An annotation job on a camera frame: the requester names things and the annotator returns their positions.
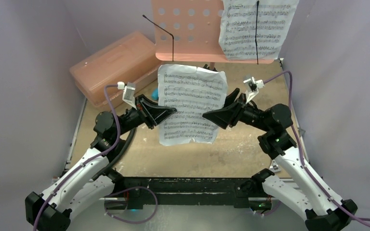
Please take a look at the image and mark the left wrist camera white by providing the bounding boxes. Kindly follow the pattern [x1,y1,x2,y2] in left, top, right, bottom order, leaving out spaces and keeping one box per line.
[117,81,137,109]

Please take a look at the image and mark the blue toy microphone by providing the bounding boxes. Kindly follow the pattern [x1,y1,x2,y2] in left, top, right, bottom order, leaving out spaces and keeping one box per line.
[151,89,159,101]

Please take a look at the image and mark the red handled tool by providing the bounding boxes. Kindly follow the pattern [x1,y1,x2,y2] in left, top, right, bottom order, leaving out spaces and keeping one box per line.
[269,160,281,173]

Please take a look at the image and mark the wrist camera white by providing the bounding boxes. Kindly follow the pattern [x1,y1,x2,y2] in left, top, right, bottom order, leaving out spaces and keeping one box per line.
[243,75,264,104]
[117,81,137,109]

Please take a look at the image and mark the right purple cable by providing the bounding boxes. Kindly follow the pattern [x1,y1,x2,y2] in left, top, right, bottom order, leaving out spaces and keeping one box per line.
[252,70,370,231]

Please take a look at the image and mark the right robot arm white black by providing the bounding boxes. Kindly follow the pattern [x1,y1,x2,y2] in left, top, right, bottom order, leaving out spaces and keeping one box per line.
[202,89,357,231]

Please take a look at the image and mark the sheet music page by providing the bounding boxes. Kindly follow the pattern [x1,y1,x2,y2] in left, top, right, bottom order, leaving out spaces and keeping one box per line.
[218,0,299,61]
[158,64,228,146]

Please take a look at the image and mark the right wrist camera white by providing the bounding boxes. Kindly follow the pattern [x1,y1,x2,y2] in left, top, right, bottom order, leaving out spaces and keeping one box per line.
[243,75,264,104]

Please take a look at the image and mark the translucent orange plastic box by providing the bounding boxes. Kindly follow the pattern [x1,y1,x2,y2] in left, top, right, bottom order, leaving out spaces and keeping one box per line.
[69,31,162,110]

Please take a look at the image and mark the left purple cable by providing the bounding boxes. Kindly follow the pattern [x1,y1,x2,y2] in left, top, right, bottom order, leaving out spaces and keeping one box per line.
[32,84,159,231]

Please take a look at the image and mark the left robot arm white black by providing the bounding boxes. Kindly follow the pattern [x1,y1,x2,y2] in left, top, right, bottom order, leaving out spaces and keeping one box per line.
[25,95,177,231]

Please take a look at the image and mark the black rubber hose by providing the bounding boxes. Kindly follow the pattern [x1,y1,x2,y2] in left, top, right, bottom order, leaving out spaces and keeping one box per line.
[91,127,138,181]

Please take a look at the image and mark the pink music stand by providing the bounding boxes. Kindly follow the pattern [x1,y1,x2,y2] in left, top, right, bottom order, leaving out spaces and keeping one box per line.
[142,0,277,72]

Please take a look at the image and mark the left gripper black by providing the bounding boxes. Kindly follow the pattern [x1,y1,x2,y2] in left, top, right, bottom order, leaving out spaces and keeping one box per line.
[114,94,176,137]

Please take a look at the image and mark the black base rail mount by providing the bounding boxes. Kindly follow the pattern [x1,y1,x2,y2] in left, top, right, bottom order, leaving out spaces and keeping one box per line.
[92,177,283,209]

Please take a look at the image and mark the purple cable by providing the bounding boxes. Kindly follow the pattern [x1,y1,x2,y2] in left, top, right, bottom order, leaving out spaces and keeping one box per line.
[252,70,370,231]
[32,84,159,231]

